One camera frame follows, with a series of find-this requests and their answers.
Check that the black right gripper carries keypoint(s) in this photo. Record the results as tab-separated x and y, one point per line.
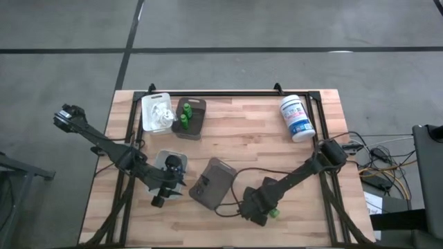
256	205

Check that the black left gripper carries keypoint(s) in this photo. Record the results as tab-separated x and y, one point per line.
164	181

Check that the green travel bottle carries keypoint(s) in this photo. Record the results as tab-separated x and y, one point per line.
187	110
275	212
184	121

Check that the cotton balls bag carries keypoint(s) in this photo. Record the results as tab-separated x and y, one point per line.
167	117
156	110

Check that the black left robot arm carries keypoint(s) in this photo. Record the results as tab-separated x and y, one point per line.
110	150

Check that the clear frosted plastic bin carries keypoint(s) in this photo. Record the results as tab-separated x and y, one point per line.
159	155

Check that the large smoky grey bin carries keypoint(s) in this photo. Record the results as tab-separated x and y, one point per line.
221	180

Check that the small dark brown bin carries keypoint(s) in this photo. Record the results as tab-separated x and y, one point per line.
197	124

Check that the white plastic bin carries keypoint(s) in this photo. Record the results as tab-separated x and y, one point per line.
147	121

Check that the white wipes canister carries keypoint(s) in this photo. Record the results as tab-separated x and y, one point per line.
297	117

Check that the white paper sheet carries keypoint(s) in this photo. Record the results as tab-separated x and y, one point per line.
373	204

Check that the black power brick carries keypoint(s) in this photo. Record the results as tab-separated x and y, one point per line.
375	181

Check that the grey metal stand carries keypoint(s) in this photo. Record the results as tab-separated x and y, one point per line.
20	167

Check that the grey cart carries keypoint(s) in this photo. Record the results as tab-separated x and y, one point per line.
429	173

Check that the black metal frame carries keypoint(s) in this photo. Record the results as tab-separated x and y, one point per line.
225	93

